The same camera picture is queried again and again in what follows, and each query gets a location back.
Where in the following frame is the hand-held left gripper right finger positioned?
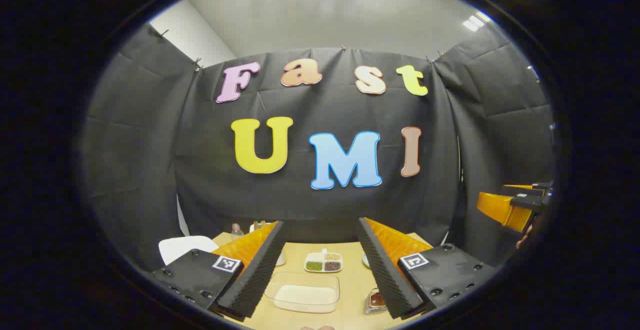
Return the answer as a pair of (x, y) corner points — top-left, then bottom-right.
(357, 217), (497, 321)

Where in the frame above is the black backdrop cloth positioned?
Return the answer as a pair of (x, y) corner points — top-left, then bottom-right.
(82, 23), (556, 271)

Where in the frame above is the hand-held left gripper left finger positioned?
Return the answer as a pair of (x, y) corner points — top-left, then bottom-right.
(149, 220), (286, 322)

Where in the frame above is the white toaster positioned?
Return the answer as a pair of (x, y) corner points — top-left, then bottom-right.
(249, 223), (287, 267)

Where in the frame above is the clear plastic container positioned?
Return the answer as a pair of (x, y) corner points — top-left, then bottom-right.
(264, 272), (341, 314)

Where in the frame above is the white rice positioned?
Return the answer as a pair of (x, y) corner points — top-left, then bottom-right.
(273, 285), (338, 313)

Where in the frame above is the wire chopstick holder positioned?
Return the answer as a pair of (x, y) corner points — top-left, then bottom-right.
(364, 288), (389, 316)

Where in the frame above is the white rice cooker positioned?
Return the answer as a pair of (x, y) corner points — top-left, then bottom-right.
(159, 235), (219, 266)

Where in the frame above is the white divided dish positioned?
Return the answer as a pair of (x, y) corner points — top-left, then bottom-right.
(304, 249), (344, 274)

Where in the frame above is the small ceiling light panel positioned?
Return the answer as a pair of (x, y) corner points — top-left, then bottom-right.
(462, 14), (486, 32)

